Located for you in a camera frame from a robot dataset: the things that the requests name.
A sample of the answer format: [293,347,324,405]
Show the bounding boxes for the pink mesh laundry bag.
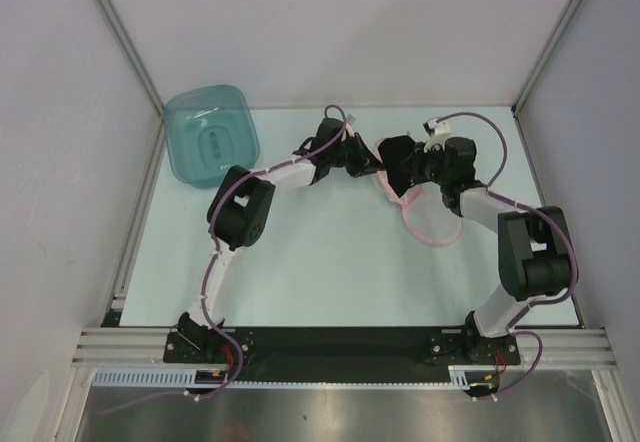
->
[372,136,464,249]

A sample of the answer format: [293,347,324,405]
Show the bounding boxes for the teal plastic tub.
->
[163,85,260,189]

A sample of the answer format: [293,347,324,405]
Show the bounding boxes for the white slotted cable duct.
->
[92,366,498,391]

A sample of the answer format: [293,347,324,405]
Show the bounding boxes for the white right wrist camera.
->
[423,118,452,153]

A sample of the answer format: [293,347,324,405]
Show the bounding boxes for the aluminium front frame rail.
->
[72,327,616,369]

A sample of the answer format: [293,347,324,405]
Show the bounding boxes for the aluminium left corner post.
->
[93,0,164,115]

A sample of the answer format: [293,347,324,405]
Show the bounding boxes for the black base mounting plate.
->
[163,327,521,376]

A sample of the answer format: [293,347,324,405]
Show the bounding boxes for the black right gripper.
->
[397,141,452,187]

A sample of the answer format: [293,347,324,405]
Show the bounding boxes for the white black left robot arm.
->
[165,115,382,363]

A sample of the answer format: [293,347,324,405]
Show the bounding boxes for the aluminium corner post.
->
[511,0,586,118]
[93,0,164,115]

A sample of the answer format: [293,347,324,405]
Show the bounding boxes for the aluminium right corner post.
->
[511,0,586,118]

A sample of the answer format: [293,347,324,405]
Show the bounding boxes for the black bra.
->
[378,135,415,197]

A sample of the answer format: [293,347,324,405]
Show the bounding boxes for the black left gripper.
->
[328,133,387,179]

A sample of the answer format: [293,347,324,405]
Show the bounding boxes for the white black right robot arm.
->
[401,137,579,363]

